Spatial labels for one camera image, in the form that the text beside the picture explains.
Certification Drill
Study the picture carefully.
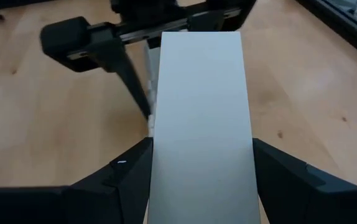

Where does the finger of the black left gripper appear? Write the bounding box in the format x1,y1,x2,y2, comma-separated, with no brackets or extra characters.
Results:
187,14,226,32
88,34,153,121

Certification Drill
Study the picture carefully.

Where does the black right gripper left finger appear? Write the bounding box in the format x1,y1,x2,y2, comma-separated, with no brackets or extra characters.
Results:
0,136,154,224

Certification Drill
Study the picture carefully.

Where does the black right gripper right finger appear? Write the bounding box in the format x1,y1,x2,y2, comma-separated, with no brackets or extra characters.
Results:
252,138,357,224

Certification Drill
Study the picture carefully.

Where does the white cable duct lid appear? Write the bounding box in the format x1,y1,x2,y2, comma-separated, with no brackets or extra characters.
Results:
147,30,262,224

